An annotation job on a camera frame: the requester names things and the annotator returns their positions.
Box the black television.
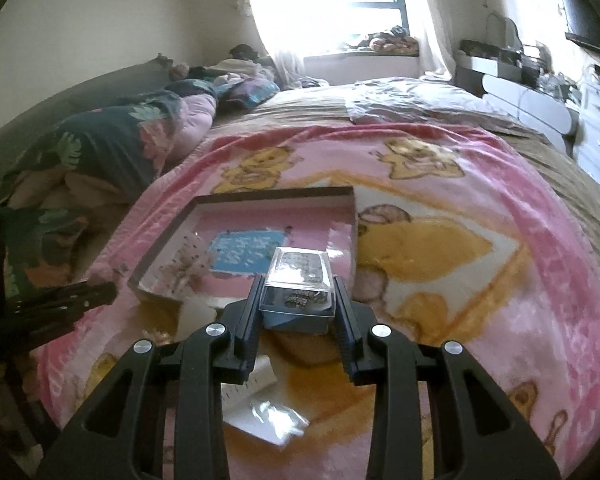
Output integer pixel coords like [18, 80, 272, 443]
[555, 0, 600, 56]

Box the vanity mirror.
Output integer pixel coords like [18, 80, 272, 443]
[485, 12, 521, 50]

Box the clear jewelry box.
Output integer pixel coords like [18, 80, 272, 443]
[259, 247, 337, 335]

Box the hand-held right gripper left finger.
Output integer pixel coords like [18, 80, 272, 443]
[35, 276, 276, 480]

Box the clutter on window sill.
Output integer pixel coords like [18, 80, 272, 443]
[340, 25, 421, 56]

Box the pink bear printed blanket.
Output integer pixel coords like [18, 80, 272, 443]
[32, 122, 600, 480]

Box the white crumpled cloth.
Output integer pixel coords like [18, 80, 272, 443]
[347, 77, 511, 126]

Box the white sheer curtain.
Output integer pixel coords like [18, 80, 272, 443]
[405, 0, 461, 81]
[240, 0, 306, 86]

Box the blue printed card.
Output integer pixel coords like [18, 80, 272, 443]
[207, 229, 287, 277]

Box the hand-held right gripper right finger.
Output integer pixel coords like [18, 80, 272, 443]
[331, 276, 563, 480]

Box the pale flower hair accessory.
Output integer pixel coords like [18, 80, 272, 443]
[167, 250, 216, 293]

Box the white earring card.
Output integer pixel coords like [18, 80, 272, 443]
[220, 355, 276, 413]

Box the white fabric hair accessory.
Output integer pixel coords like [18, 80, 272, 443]
[176, 296, 218, 341]

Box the dark floral duvet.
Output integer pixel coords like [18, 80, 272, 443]
[0, 91, 218, 301]

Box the clear plastic bag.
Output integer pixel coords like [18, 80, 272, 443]
[225, 387, 311, 448]

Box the dark tray box pink inside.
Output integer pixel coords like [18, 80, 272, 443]
[127, 186, 358, 306]

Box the pile of clothes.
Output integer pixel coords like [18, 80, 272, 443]
[170, 45, 281, 92]

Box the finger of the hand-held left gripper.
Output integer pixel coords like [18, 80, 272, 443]
[0, 309, 78, 357]
[17, 281, 118, 317]

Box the white and grey vanity table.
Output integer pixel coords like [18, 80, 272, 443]
[455, 40, 581, 151]

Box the grey padded headboard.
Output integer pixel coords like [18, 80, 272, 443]
[0, 57, 176, 171]

